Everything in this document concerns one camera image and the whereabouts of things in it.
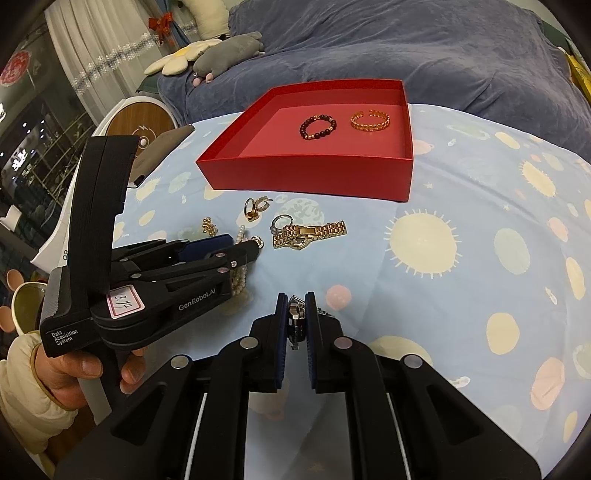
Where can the red cardboard box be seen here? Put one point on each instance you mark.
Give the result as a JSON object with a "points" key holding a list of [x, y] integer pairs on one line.
{"points": [[277, 152]]}

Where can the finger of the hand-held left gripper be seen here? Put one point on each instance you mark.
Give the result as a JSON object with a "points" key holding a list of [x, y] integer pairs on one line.
{"points": [[240, 253], [207, 244]]}

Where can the yellow cushion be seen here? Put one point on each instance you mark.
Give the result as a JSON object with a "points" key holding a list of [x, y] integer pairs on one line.
{"points": [[579, 69]]}

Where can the cream plush toy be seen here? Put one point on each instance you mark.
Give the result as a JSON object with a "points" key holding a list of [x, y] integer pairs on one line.
{"points": [[207, 18]]}

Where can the white sheer curtain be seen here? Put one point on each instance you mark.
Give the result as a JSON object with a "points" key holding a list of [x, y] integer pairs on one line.
{"points": [[106, 37]]}

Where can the green sofa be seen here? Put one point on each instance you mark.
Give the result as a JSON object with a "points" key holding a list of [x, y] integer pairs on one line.
{"points": [[148, 84]]}

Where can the gold metal watch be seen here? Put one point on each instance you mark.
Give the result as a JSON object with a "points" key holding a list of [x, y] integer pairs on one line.
{"points": [[318, 230]]}

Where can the light blue printed tablecloth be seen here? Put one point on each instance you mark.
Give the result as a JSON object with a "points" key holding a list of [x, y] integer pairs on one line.
{"points": [[461, 207]]}

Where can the person's left hand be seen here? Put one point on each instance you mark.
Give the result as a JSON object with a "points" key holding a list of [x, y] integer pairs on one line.
{"points": [[69, 369]]}

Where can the silver metal watch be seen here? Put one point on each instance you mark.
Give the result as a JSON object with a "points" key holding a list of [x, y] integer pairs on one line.
{"points": [[295, 318]]}

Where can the brown leather case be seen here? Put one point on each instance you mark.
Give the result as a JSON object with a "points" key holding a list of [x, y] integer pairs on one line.
{"points": [[161, 147]]}

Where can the grey plush toy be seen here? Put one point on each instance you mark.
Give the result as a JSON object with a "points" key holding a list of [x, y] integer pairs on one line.
{"points": [[226, 53]]}

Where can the cream cup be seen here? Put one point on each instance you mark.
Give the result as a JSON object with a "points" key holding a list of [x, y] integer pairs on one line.
{"points": [[25, 309]]}

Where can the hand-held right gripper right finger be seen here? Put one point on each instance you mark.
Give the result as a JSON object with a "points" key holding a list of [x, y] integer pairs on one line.
{"points": [[311, 344]]}

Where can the cream flower cushion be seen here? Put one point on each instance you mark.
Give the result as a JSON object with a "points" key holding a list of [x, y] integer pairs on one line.
{"points": [[175, 62]]}

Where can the red ribbon bow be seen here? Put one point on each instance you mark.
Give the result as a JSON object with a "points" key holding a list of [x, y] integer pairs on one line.
{"points": [[161, 25]]}

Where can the small gold hoop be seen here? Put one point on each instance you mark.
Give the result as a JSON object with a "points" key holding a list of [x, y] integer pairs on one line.
{"points": [[266, 206]]}

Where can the red round window sticker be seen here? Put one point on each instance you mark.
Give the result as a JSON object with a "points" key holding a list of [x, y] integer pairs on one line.
{"points": [[14, 69]]}

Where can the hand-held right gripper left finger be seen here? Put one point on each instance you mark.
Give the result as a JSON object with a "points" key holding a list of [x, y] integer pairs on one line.
{"points": [[280, 344]]}

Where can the person's left forearm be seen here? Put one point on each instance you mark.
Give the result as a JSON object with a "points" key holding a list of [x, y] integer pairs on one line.
{"points": [[18, 401]]}

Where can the blue plush blanket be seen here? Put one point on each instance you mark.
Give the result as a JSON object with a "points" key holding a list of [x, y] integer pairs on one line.
{"points": [[415, 46]]}

